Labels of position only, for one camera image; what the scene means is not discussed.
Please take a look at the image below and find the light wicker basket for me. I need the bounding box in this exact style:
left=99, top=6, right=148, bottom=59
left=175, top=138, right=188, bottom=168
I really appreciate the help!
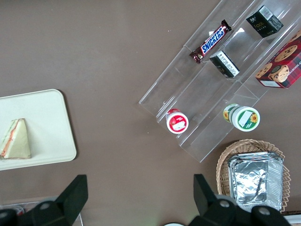
left=215, top=138, right=291, bottom=212

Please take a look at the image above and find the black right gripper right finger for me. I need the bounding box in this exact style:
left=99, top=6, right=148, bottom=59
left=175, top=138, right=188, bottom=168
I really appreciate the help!
left=188, top=173, right=293, bottom=226

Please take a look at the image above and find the green lid cup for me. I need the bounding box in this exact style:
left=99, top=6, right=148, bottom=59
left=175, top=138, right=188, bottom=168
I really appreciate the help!
left=222, top=103, right=261, bottom=132

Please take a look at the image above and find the clear acrylic stepped display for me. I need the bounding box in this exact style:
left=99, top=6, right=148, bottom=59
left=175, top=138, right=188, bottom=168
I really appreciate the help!
left=138, top=0, right=301, bottom=163

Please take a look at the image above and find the red cookie box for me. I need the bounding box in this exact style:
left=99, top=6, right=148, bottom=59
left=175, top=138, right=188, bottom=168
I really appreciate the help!
left=255, top=29, right=301, bottom=89

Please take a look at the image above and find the stack of foil trays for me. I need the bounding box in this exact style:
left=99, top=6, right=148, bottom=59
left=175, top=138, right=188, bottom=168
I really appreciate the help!
left=227, top=152, right=285, bottom=212

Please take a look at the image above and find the Snickers bar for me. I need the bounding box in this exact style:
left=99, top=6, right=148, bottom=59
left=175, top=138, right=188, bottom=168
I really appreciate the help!
left=189, top=19, right=232, bottom=65

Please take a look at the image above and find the triangular sandwich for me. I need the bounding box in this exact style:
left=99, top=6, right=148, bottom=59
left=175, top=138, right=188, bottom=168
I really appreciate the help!
left=0, top=118, right=32, bottom=161

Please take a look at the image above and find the beige plastic tray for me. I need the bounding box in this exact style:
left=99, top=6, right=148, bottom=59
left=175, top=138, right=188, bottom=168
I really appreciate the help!
left=0, top=89, right=78, bottom=171

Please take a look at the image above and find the small black box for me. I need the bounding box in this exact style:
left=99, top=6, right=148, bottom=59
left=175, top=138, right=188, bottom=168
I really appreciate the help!
left=246, top=5, right=285, bottom=39
left=209, top=50, right=240, bottom=79

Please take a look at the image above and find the red lid cup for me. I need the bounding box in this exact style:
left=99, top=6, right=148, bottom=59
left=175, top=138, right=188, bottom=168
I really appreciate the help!
left=165, top=108, right=190, bottom=134

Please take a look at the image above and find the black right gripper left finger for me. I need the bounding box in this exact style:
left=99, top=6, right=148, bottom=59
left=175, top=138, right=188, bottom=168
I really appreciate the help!
left=18, top=174, right=89, bottom=226

